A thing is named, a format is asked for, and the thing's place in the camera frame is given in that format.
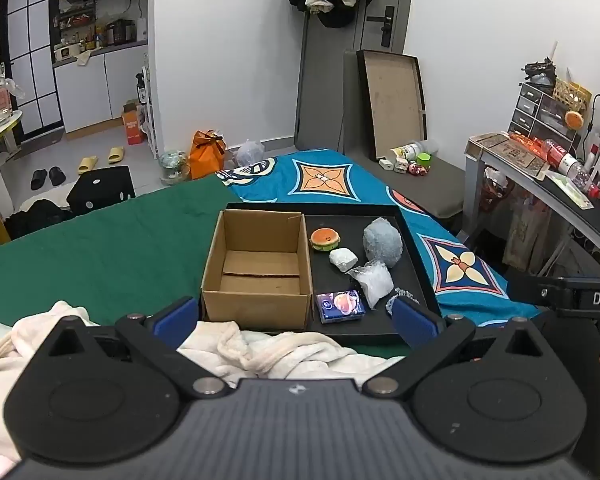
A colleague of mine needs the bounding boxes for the black framed tray lid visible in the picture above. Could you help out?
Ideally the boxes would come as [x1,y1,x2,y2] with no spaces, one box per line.
[356,49,428,161]

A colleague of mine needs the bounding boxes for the black door lock handle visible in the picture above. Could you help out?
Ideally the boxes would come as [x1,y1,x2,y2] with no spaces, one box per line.
[366,6,396,48]

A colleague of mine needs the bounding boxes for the beige tote bag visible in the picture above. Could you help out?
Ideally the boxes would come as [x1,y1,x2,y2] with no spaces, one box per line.
[502,200,553,276]

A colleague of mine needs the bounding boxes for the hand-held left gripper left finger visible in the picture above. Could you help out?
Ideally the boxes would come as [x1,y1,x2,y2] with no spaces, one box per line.
[40,296,231,400]

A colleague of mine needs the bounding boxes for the grey drawer organizer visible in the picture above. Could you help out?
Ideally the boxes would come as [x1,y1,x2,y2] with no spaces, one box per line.
[507,81,588,146]

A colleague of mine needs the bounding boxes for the brown cardboard box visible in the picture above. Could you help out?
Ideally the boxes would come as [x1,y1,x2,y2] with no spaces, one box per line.
[201,208,314,332]

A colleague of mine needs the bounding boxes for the red label plastic bottle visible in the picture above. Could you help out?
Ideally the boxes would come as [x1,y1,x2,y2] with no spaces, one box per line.
[542,139,593,186]

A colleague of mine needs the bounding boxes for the grey bench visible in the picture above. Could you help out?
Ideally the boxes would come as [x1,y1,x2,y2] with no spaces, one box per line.
[340,50,468,218]

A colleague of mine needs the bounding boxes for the dark clothing pile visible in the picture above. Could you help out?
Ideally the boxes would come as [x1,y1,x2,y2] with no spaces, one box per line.
[5,199,73,241]

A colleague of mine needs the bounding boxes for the white plastic bag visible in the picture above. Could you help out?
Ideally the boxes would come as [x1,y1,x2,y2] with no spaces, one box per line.
[236,140,266,167]

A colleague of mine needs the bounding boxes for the orange cardboard carton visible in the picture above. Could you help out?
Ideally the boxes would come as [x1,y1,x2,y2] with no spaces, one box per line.
[121,102,146,146]

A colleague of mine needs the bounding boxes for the grey door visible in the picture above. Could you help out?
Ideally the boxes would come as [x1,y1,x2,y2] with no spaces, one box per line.
[295,0,416,151]

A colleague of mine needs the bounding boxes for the white fluffy cloth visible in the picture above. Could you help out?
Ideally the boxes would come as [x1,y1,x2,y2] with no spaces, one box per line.
[347,260,396,309]

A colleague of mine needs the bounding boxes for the blue tissue pack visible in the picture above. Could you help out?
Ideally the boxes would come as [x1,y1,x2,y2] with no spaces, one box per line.
[316,288,367,325]

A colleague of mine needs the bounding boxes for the yellow wicker basket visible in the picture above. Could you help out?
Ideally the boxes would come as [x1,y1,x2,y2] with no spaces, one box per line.
[552,77,592,113]

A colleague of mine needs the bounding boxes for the flat cardboard sheets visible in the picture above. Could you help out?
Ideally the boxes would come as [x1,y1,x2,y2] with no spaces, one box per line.
[467,132,551,178]

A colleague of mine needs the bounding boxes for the black cube stool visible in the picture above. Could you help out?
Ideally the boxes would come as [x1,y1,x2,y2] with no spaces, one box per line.
[67,165,135,216]

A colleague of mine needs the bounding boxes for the cream fleece blanket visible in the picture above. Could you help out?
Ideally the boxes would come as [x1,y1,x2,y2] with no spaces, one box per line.
[0,300,406,480]

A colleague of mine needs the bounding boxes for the black framed glass door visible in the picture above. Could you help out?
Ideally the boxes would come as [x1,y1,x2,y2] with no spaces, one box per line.
[0,0,63,138]

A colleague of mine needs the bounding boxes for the white wire rack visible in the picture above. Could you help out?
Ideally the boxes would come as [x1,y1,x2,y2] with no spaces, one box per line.
[137,52,160,158]

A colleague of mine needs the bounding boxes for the light blue fluffy cloth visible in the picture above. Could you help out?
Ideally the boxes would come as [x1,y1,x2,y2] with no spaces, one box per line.
[362,216,404,267]

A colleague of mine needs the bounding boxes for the green bed sheet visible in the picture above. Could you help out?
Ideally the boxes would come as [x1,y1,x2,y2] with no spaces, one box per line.
[0,172,421,361]

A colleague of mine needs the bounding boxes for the orange gift bag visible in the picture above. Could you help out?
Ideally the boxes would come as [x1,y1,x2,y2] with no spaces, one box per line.
[187,130,227,180]

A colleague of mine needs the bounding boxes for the grey desk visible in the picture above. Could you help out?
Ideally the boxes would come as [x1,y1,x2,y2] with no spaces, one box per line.
[464,132,600,281]

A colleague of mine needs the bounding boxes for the small clear plastic wrapper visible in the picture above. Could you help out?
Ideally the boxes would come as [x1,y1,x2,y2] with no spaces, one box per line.
[385,287,421,315]

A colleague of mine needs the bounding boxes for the white kitchen cabinet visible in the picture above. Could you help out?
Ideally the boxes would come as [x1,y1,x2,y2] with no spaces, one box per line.
[52,42,151,133]

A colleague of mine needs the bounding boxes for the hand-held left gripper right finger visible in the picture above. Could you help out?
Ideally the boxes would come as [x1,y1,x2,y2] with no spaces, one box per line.
[362,296,551,400]

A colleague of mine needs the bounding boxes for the small white soft block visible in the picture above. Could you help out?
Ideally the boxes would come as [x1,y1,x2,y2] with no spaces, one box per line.
[329,248,357,273]

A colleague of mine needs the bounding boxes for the black tray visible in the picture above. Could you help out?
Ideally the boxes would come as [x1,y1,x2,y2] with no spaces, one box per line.
[200,202,443,347]

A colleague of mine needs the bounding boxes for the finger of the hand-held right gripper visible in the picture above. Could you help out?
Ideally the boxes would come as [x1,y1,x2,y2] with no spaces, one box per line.
[506,274,561,307]

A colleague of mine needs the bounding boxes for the glass bowl with greens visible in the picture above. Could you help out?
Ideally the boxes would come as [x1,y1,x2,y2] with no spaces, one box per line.
[159,150,190,185]

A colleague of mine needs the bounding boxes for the burger plush toy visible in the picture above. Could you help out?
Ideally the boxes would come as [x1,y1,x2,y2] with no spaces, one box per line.
[310,227,341,256]

